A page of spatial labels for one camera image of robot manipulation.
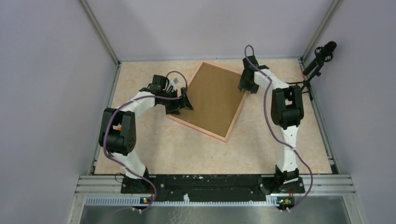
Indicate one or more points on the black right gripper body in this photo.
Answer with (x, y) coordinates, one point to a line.
(250, 87)

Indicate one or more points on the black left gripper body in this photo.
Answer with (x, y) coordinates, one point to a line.
(171, 105)

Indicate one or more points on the brown backing board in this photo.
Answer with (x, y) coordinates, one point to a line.
(213, 99)

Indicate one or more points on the pink wooden picture frame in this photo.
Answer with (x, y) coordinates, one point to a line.
(201, 130)

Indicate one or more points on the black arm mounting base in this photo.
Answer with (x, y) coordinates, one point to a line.
(210, 188)

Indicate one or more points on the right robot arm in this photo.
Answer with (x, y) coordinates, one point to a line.
(286, 112)

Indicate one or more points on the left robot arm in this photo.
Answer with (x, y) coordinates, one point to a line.
(118, 134)

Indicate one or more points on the black microphone tripod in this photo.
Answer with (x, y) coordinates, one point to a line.
(306, 85)

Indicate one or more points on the black microphone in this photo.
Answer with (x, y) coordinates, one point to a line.
(322, 55)

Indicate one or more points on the white cable duct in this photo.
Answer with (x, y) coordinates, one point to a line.
(141, 201)

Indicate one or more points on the aluminium rail front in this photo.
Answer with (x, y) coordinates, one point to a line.
(323, 185)

